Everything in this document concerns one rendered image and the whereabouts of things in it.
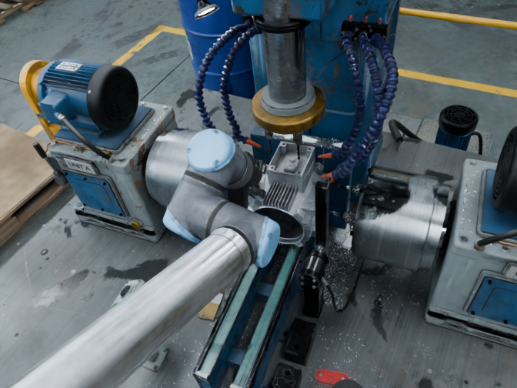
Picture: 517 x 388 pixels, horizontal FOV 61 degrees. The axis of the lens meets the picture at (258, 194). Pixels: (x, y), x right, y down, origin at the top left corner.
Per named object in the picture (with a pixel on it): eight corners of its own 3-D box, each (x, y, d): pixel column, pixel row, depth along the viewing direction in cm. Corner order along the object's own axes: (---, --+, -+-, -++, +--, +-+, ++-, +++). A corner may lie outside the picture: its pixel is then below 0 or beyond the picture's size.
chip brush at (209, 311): (221, 260, 142) (221, 259, 141) (236, 263, 141) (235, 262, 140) (197, 318, 129) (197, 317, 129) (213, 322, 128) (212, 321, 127)
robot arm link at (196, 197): (196, 245, 82) (224, 185, 83) (149, 222, 86) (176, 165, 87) (217, 251, 90) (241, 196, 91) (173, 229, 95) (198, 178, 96)
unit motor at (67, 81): (95, 145, 164) (43, 41, 133) (171, 162, 154) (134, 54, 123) (51, 195, 149) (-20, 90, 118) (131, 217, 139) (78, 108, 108)
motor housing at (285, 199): (272, 190, 144) (267, 147, 130) (329, 202, 138) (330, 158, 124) (249, 238, 132) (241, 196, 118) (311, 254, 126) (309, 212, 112)
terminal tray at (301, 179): (281, 158, 131) (280, 140, 126) (316, 165, 128) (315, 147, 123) (267, 187, 124) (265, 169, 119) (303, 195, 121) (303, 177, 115)
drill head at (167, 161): (161, 159, 160) (141, 103, 142) (255, 180, 148) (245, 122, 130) (123, 210, 145) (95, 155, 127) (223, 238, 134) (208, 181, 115)
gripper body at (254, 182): (269, 167, 112) (256, 152, 101) (260, 199, 111) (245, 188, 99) (241, 162, 114) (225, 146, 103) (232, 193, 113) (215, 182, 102)
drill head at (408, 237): (341, 199, 139) (345, 139, 120) (483, 231, 126) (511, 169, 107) (318, 264, 124) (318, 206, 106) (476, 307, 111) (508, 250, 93)
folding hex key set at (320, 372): (349, 376, 114) (349, 373, 113) (348, 389, 112) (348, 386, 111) (315, 370, 116) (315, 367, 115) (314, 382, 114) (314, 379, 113)
